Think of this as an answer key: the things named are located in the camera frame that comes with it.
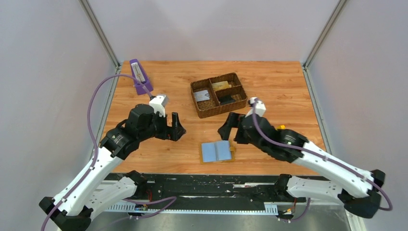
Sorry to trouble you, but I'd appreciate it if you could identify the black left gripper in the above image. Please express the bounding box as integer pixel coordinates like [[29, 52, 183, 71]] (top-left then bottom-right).
[[139, 110, 187, 141]]

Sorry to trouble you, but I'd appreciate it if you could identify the black card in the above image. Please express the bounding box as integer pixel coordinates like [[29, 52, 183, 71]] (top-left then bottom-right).
[[219, 95, 236, 105]]

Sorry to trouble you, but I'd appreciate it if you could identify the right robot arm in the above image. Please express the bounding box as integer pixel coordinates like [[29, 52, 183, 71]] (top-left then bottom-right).
[[217, 112, 385, 218]]

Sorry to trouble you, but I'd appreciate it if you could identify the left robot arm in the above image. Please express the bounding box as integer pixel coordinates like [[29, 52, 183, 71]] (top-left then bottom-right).
[[39, 104, 186, 231]]

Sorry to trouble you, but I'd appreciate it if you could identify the brown wicker divided basket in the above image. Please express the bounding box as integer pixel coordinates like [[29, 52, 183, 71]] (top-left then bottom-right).
[[190, 72, 248, 118]]

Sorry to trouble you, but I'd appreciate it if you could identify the purple metronome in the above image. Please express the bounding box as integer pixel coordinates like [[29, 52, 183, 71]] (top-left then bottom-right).
[[129, 59, 153, 95]]

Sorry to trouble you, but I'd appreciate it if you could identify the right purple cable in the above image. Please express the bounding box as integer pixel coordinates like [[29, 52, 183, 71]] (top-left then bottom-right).
[[251, 98, 393, 223]]

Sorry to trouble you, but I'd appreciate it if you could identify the purple cable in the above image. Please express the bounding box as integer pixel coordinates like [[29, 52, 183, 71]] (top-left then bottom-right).
[[251, 98, 393, 223], [40, 74, 178, 231]]

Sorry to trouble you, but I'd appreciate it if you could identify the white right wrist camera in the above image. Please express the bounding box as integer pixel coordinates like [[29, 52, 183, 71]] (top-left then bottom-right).
[[245, 97, 266, 117]]

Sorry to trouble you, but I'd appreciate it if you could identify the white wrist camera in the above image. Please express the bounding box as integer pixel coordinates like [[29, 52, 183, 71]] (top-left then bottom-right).
[[245, 97, 266, 117], [149, 94, 169, 117]]

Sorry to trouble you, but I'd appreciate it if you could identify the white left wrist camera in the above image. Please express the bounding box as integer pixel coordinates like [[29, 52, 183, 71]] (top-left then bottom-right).
[[149, 94, 169, 117]]

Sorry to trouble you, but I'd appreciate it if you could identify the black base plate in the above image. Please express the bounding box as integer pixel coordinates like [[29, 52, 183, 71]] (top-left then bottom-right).
[[131, 173, 306, 211]]

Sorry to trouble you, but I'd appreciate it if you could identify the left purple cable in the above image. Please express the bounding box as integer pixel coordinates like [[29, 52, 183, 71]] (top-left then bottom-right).
[[40, 74, 178, 231]]

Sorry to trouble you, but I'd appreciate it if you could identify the aluminium frame rail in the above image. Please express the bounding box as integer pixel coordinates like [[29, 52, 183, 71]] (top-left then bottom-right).
[[57, 180, 367, 231]]

